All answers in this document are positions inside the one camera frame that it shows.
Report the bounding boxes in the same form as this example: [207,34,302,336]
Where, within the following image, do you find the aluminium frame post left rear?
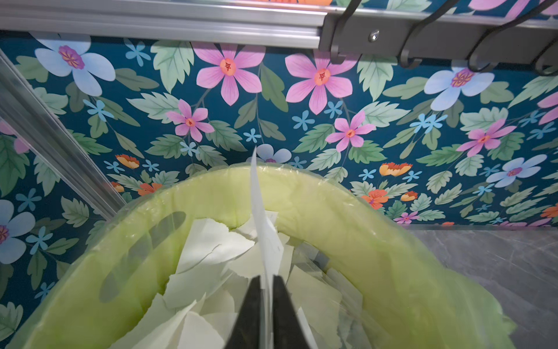
[1,53,126,220]

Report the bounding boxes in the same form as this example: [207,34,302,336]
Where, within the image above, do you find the black hook rack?
[318,1,557,76]

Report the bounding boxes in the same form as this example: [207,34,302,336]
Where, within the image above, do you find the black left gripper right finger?
[273,276,310,349]

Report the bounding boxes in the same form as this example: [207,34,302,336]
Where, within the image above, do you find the green plastic bin liner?
[10,164,515,348]

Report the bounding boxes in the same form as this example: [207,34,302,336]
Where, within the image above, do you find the aluminium crossbar rear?
[0,0,558,49]

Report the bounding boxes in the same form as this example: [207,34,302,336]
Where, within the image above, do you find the torn paper pieces in bin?
[114,219,371,348]

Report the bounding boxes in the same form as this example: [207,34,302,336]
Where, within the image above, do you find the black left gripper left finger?
[224,276,262,349]

